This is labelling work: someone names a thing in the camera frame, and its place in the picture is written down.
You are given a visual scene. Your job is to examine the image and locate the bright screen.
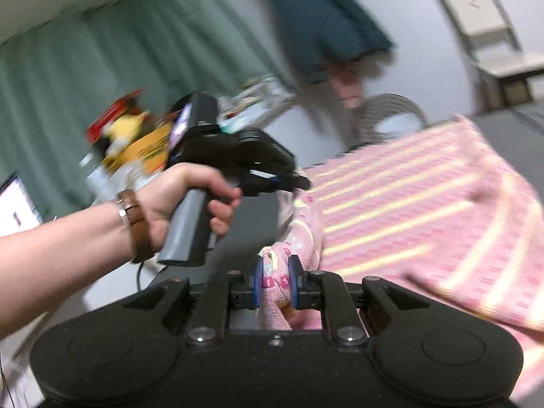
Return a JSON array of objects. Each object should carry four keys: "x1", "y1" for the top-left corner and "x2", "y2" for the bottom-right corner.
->
[{"x1": 0, "y1": 173, "x2": 44, "y2": 239}]

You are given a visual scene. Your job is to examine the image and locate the person's left hand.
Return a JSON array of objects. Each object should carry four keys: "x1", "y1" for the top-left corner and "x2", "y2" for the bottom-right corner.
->
[{"x1": 138, "y1": 162, "x2": 244, "y2": 252}]

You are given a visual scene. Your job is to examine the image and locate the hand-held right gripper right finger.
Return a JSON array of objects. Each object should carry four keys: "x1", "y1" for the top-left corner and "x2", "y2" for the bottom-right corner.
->
[{"x1": 288, "y1": 255, "x2": 431, "y2": 346}]

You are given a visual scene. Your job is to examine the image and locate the dark teal jacket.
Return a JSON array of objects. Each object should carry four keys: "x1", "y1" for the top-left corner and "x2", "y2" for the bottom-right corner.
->
[{"x1": 253, "y1": 0, "x2": 394, "y2": 86}]

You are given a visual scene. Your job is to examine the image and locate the cream and black chair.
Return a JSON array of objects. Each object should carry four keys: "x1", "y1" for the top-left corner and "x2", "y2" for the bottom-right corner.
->
[{"x1": 431, "y1": 0, "x2": 544, "y2": 111}]

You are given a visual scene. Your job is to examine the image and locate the brown leather wrist strap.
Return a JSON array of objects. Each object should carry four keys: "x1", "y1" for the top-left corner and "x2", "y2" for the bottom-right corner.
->
[{"x1": 116, "y1": 189, "x2": 156, "y2": 264}]

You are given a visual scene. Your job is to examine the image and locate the black cable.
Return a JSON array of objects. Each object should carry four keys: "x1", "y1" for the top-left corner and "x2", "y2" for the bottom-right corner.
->
[{"x1": 135, "y1": 261, "x2": 168, "y2": 294}]

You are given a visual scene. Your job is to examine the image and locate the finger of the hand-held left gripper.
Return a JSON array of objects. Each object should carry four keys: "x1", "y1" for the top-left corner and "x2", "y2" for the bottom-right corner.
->
[{"x1": 249, "y1": 166, "x2": 314, "y2": 197}]

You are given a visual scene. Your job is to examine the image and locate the person's left forearm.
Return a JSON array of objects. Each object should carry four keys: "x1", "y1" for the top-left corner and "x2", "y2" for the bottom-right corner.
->
[{"x1": 0, "y1": 198, "x2": 143, "y2": 343}]

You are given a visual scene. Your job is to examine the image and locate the red cardboard box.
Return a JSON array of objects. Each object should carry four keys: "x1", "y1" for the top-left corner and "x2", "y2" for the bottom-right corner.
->
[{"x1": 87, "y1": 89, "x2": 147, "y2": 141}]

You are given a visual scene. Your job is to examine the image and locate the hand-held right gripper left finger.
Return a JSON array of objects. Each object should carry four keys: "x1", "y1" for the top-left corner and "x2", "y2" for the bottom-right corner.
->
[{"x1": 122, "y1": 255, "x2": 265, "y2": 344}]

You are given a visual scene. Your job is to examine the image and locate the pink hanging garment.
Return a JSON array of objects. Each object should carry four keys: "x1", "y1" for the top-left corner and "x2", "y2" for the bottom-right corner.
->
[{"x1": 329, "y1": 62, "x2": 370, "y2": 109}]

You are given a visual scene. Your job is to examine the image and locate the pink striped garment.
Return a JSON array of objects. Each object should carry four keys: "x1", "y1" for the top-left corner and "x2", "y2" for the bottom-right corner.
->
[{"x1": 257, "y1": 115, "x2": 544, "y2": 404}]

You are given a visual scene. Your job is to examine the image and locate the yellow cardboard box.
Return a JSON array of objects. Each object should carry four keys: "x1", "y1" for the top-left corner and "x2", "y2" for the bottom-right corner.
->
[{"x1": 104, "y1": 123, "x2": 175, "y2": 175}]

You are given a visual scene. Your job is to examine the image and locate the green curtain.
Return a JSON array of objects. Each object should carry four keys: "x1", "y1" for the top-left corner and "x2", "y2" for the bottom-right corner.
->
[{"x1": 0, "y1": 0, "x2": 298, "y2": 226}]

